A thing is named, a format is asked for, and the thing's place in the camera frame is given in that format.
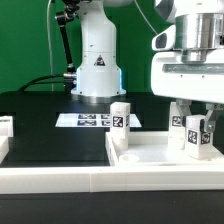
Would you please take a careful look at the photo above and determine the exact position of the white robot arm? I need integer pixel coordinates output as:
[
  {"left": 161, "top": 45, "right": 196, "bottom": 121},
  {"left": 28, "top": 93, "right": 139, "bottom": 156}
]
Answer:
[{"left": 71, "top": 0, "right": 224, "bottom": 132}]

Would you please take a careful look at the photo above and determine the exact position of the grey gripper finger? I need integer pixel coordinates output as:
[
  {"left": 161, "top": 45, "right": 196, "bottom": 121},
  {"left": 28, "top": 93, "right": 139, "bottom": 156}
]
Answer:
[
  {"left": 201, "top": 103, "right": 224, "bottom": 133},
  {"left": 176, "top": 99, "right": 192, "bottom": 127}
]

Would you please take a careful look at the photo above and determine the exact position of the white marker sheet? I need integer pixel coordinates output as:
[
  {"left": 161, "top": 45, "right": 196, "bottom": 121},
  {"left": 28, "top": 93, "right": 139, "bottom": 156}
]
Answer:
[{"left": 56, "top": 113, "right": 141, "bottom": 127}]

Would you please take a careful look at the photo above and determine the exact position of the white square tabletop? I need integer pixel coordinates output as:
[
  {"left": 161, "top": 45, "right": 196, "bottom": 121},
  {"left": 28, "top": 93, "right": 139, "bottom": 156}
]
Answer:
[{"left": 105, "top": 131, "right": 224, "bottom": 166}]

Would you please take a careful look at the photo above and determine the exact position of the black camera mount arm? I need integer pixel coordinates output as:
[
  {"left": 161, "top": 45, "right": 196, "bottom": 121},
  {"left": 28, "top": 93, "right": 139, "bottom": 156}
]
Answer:
[{"left": 54, "top": 0, "right": 81, "bottom": 81}]

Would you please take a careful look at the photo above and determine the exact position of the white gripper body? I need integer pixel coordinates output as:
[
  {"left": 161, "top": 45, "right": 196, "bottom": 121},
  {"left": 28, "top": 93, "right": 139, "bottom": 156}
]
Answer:
[{"left": 151, "top": 32, "right": 224, "bottom": 103}]

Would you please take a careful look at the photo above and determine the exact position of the black cable bundle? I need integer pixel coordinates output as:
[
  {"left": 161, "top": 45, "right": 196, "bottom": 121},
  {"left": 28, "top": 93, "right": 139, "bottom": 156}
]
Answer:
[{"left": 18, "top": 73, "right": 77, "bottom": 93}]

